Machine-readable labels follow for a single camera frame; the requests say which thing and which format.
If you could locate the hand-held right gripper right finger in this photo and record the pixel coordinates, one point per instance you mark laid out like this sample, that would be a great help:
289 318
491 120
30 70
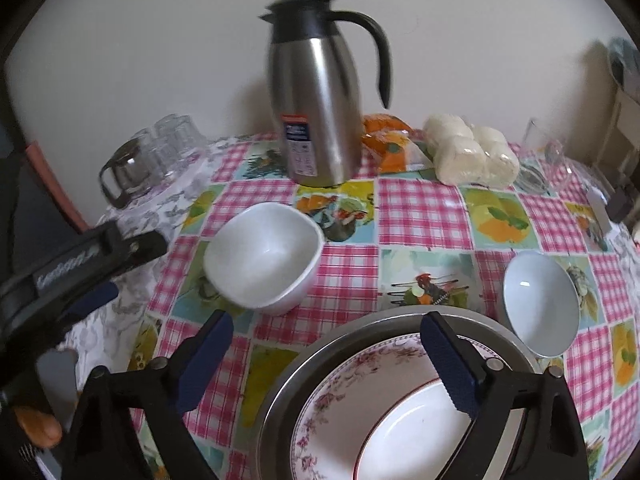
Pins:
450 365

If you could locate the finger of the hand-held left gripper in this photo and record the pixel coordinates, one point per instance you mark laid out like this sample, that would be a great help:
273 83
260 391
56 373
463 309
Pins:
142 252
95 297

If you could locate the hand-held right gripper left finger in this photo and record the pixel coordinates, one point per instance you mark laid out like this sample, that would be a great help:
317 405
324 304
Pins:
205 360

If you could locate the strawberry print bowl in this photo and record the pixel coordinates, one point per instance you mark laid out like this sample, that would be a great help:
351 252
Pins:
410 440

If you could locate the large stainless steel basin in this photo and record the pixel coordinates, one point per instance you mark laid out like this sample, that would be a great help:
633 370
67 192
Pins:
282 400

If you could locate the pink floral rim plate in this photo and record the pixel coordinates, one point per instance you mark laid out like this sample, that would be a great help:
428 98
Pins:
340 385

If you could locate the white square bowl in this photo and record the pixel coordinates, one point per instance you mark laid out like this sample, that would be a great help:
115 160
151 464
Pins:
265 255

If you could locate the person's left hand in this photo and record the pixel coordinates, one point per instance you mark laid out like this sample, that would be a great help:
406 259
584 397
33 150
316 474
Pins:
42 427

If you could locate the dark panel with red edge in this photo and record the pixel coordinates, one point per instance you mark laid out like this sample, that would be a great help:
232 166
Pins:
55 190

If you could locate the clear glass cup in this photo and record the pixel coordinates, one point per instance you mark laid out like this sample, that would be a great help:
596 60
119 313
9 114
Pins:
177 137
149 152

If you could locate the light blue bowl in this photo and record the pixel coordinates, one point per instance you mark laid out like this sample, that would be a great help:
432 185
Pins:
540 305

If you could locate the pink checked fruit print tablecloth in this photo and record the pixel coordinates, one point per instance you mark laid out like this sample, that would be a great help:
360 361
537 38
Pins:
420 210

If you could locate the small white box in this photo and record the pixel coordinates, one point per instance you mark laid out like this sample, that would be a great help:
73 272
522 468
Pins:
599 212

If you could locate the bag of white steamed buns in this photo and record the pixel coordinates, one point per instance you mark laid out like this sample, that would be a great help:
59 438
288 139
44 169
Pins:
470 152

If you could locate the clear glass mug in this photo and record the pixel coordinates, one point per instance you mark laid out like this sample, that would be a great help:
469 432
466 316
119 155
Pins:
542 160

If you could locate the orange snack packet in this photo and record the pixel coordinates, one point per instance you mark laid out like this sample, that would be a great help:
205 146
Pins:
387 147

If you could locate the stainless steel thermos jug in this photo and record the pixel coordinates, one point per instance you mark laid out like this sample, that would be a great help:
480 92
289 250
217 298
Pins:
320 110

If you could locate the black power adapter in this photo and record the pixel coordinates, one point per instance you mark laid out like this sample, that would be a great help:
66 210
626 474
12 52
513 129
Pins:
621 205

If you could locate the white chair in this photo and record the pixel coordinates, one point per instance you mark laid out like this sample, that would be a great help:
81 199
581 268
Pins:
625 130

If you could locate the teal fan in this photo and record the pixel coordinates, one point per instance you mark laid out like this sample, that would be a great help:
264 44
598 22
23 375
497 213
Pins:
622 60

